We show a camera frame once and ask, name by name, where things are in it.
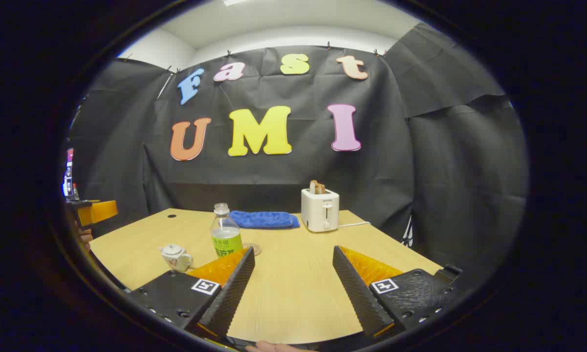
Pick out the white toaster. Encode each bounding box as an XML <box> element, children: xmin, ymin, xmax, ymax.
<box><xmin>301</xmin><ymin>188</ymin><xmax>340</xmax><ymax>233</ymax></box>

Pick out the black backdrop cloth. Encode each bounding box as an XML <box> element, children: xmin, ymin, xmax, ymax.
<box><xmin>66</xmin><ymin>22</ymin><xmax>529</xmax><ymax>282</ymax></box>

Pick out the green label water bottle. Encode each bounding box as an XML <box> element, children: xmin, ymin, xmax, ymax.
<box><xmin>210</xmin><ymin>203</ymin><xmax>243</xmax><ymax>258</ymax></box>

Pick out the computer monitor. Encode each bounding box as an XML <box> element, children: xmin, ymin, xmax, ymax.
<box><xmin>63</xmin><ymin>148</ymin><xmax>75</xmax><ymax>198</ymax></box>

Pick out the blue towel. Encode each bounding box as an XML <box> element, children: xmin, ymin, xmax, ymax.
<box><xmin>229</xmin><ymin>210</ymin><xmax>301</xmax><ymax>229</ymax></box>

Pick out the white teacup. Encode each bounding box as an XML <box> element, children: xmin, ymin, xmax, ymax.
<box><xmin>159</xmin><ymin>244</ymin><xmax>194</xmax><ymax>272</ymax></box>

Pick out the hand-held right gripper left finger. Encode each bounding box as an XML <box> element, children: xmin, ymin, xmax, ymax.
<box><xmin>127</xmin><ymin>246</ymin><xmax>256</xmax><ymax>339</ymax></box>

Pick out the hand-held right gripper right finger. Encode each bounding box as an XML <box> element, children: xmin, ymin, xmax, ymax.
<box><xmin>332</xmin><ymin>245</ymin><xmax>459</xmax><ymax>339</ymax></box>

